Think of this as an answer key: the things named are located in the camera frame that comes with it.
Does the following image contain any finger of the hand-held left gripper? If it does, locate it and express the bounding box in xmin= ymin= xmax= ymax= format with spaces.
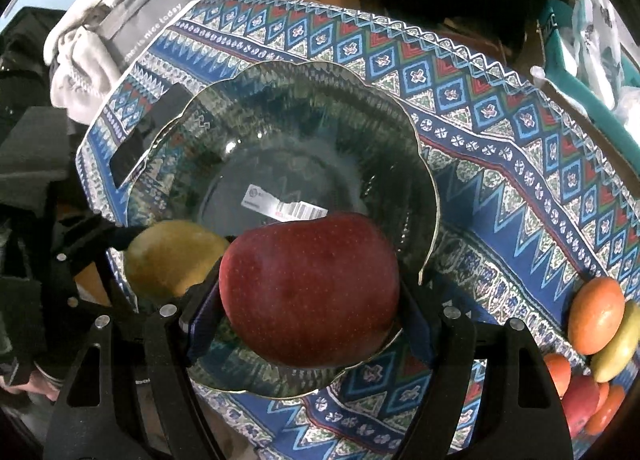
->
xmin=65 ymin=285 xmax=151 ymax=328
xmin=54 ymin=215 xmax=148 ymax=268

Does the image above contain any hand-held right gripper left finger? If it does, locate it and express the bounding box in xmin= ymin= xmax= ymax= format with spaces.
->
xmin=50 ymin=274 xmax=236 ymax=460

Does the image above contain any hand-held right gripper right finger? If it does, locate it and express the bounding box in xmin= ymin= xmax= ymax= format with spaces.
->
xmin=395 ymin=280 xmax=576 ymax=460

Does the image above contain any yellow-green pear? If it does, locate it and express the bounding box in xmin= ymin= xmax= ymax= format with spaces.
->
xmin=122 ymin=220 xmax=231 ymax=302

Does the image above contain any large red apple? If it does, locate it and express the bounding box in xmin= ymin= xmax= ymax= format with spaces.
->
xmin=219 ymin=212 xmax=401 ymax=369

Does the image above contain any clear glass bowl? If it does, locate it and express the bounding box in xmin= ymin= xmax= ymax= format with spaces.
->
xmin=127 ymin=60 xmax=442 ymax=401

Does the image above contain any person's left hand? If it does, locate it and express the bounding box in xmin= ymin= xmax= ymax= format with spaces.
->
xmin=0 ymin=361 xmax=67 ymax=403

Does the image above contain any black flat object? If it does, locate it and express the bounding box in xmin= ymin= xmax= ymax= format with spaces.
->
xmin=110 ymin=82 xmax=191 ymax=189

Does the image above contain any blue patterned tablecloth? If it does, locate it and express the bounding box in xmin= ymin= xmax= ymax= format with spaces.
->
xmin=75 ymin=0 xmax=640 ymax=460

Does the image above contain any small pinkish red apple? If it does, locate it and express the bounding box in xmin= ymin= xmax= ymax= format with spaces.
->
xmin=560 ymin=374 xmax=601 ymax=439

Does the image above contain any dark cloth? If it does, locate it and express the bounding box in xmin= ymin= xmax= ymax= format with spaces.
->
xmin=0 ymin=7 xmax=65 ymax=110

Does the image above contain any pale green mango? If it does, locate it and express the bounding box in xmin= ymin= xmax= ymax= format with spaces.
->
xmin=590 ymin=300 xmax=640 ymax=384

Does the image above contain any grey printed bag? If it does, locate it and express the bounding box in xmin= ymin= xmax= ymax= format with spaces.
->
xmin=82 ymin=0 xmax=201 ymax=86

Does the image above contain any flat brown cardboard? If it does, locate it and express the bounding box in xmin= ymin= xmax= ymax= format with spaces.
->
xmin=430 ymin=25 xmax=511 ymax=62

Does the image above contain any teal cardboard box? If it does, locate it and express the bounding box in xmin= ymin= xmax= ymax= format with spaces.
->
xmin=537 ymin=0 xmax=640 ymax=161

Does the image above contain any white printed plastic bag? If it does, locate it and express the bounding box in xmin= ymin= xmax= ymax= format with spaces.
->
xmin=550 ymin=0 xmax=640 ymax=108

